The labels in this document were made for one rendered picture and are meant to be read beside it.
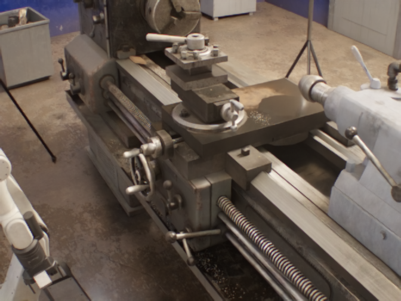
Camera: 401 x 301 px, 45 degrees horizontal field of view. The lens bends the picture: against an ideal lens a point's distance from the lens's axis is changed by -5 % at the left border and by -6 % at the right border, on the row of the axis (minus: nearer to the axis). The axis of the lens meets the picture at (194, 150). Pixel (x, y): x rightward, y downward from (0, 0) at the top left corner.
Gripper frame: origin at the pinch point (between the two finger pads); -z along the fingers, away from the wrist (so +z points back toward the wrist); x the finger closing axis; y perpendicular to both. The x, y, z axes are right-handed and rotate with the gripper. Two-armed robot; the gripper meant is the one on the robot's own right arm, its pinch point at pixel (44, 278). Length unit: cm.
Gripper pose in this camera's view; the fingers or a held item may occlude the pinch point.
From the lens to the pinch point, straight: 174.6
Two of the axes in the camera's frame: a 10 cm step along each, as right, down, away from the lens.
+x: 8.0, -4.7, 3.8
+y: -5.8, -4.1, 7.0
